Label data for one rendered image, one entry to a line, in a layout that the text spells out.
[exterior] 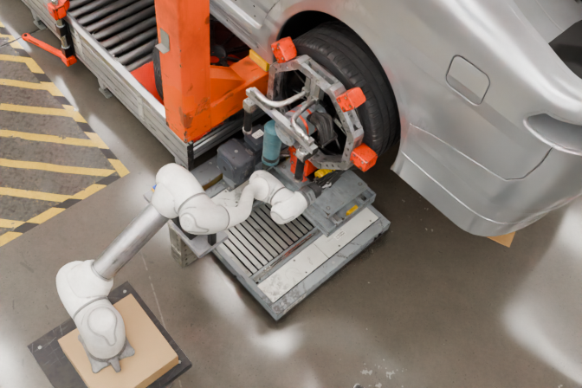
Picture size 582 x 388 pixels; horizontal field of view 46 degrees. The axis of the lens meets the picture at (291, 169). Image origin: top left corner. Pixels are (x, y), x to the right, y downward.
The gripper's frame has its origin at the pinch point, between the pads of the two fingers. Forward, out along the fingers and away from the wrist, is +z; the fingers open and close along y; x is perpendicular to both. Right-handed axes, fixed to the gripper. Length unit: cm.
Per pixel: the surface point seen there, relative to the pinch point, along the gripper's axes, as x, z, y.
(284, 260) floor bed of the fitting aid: -39, -28, -42
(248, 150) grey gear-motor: 17, -13, -53
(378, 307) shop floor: -78, -7, -12
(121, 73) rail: 77, -33, -112
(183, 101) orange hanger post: 59, -41, -32
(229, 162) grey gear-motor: 18, -25, -54
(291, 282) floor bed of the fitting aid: -47, -34, -32
